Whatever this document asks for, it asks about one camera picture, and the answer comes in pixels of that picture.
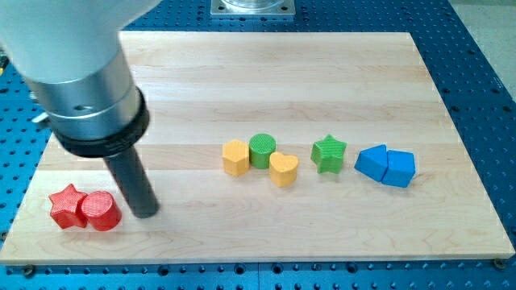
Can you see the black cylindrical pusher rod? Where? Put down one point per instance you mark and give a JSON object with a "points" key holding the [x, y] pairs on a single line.
{"points": [[129, 174]]}

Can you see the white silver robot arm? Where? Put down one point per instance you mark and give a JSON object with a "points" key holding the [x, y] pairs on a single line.
{"points": [[69, 54]]}

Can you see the red cylinder block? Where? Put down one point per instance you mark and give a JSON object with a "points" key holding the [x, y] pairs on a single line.
{"points": [[101, 211]]}

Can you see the red star block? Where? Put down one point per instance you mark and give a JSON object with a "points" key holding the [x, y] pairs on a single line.
{"points": [[66, 207]]}

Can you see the wooden board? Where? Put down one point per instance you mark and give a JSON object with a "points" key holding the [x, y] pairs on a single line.
{"points": [[204, 89]]}

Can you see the yellow pentagon block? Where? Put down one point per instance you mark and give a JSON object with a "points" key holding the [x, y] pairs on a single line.
{"points": [[236, 157]]}

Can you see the green cylinder block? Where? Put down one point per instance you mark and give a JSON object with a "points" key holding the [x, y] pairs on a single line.
{"points": [[261, 147]]}

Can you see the yellow heart block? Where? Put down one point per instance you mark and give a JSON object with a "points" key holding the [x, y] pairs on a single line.
{"points": [[283, 169]]}

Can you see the green star block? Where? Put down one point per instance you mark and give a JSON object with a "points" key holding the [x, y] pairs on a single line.
{"points": [[328, 154]]}

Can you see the blue triangular block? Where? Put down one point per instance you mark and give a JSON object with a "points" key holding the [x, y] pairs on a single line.
{"points": [[373, 162]]}

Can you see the blue pentagon block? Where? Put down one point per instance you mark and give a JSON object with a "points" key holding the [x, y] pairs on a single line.
{"points": [[401, 169]]}

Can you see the blue perforated table plate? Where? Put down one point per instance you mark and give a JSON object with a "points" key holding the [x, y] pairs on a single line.
{"points": [[477, 99]]}

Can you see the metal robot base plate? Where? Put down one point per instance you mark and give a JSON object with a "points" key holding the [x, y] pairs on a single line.
{"points": [[252, 7]]}

